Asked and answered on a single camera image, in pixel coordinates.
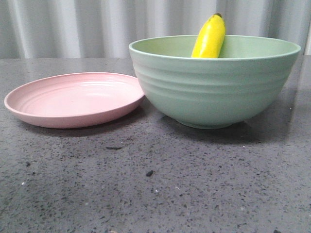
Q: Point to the yellow banana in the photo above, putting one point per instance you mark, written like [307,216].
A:
[210,38]

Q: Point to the green ribbed bowl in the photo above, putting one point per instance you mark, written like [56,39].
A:
[212,93]

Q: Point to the pink plate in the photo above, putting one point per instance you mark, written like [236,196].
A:
[75,100]

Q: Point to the grey corrugated curtain backdrop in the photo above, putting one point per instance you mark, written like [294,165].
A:
[105,28]

